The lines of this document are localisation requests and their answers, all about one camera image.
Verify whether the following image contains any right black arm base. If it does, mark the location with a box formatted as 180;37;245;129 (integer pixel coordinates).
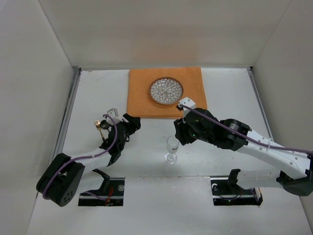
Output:
210;169;263;206

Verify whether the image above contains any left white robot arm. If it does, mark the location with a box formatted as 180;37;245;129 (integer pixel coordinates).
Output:
36;112;141;207

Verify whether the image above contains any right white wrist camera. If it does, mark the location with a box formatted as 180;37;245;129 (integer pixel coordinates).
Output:
176;97;196;118

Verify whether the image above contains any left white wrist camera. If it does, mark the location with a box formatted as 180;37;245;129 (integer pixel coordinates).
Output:
103;108;122;125

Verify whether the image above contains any gold fork dark handle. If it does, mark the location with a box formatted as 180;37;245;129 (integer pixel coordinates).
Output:
94;120;105;142

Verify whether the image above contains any black spoon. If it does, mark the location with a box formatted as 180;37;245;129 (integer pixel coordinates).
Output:
100;120;111;139

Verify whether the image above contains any clear wine glass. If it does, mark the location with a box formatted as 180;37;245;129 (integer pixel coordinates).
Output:
164;136;179;165

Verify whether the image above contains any orange cloth napkin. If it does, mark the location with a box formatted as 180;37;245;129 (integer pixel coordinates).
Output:
127;67;207;119

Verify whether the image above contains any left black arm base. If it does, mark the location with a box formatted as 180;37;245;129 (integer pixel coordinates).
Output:
78;169;125;207

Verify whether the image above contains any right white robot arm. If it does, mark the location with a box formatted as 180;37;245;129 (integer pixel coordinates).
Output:
174;105;313;196

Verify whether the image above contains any floral patterned ceramic plate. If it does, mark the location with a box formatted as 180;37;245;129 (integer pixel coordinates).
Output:
149;77;184;105

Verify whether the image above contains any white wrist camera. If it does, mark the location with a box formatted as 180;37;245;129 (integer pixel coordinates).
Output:
103;108;122;125
176;97;196;118

